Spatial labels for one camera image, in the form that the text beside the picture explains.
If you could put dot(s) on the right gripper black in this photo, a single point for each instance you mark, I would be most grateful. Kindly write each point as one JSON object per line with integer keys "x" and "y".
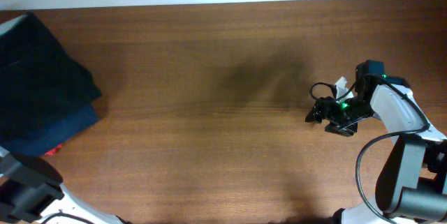
{"x": 324, "y": 109}

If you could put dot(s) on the dark green shorts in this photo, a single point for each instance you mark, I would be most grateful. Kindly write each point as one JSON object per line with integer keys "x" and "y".
{"x": 40, "y": 83}

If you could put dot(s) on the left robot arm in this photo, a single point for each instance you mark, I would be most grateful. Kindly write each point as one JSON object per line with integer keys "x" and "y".
{"x": 34, "y": 191}

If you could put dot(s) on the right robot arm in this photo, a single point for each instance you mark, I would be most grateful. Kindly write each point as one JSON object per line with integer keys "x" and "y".
{"x": 411, "y": 187}

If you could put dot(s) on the folded navy blue garment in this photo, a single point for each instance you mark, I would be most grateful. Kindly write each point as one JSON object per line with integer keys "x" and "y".
{"x": 38, "y": 142}

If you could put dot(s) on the red cloth under stack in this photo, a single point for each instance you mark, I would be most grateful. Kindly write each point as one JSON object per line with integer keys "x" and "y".
{"x": 54, "y": 151}

